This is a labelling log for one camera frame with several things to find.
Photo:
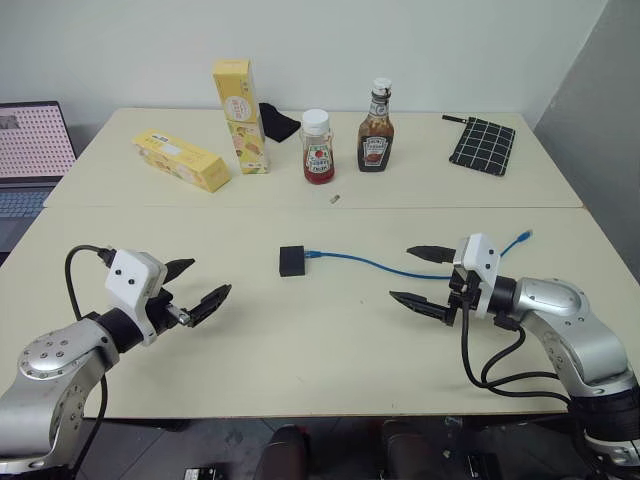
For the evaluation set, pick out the tall yellow carton box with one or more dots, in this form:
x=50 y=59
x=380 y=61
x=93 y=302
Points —
x=242 y=120

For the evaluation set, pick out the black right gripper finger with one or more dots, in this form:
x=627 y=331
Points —
x=430 y=253
x=420 y=303

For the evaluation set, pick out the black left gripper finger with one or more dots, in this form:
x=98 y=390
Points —
x=211 y=303
x=176 y=269

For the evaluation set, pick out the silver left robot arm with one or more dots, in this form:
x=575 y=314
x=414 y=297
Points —
x=50 y=360

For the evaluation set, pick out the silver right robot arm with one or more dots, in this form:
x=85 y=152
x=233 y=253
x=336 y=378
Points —
x=575 y=320

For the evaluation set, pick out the long yellow carton box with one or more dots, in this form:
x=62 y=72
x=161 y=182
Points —
x=180 y=160

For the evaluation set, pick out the black white grid pouch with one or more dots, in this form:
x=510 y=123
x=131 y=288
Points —
x=482 y=145

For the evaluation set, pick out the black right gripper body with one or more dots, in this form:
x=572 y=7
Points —
x=462 y=295

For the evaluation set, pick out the grey laptop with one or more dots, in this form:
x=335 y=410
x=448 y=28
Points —
x=30 y=145

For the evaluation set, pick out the clear ketchup bottle white cap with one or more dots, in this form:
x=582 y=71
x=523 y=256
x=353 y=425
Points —
x=318 y=155

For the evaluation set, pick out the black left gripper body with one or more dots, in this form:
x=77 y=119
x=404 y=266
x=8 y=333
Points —
x=161 y=312

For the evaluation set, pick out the dark rounded shape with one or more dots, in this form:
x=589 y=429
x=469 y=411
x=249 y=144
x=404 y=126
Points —
x=282 y=450
x=412 y=450

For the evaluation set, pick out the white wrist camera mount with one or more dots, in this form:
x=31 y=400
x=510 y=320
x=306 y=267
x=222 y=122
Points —
x=129 y=275
x=480 y=260

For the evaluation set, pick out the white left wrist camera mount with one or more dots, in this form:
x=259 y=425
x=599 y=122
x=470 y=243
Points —
x=129 y=275

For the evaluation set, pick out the black cloth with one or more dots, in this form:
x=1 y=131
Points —
x=277 y=122

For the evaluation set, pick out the dark Heinz sauce bottle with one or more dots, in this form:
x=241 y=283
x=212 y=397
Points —
x=376 y=140

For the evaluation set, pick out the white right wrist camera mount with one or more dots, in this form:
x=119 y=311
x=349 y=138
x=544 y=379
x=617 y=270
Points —
x=480 y=260

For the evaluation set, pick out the small black box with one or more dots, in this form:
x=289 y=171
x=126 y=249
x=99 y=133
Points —
x=292 y=261

